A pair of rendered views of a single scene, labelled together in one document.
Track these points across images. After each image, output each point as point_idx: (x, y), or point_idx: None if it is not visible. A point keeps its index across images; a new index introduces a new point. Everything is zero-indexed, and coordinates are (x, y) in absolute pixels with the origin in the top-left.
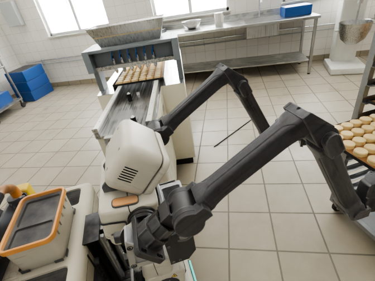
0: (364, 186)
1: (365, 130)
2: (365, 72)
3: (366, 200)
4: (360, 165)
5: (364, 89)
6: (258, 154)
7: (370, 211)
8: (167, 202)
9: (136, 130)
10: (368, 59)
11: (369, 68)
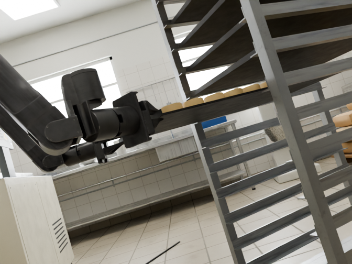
0: (61, 86)
1: None
2: (172, 62)
3: (67, 105)
4: (255, 210)
5: (180, 81)
6: None
7: (78, 122)
8: None
9: None
10: (166, 47)
11: (171, 55)
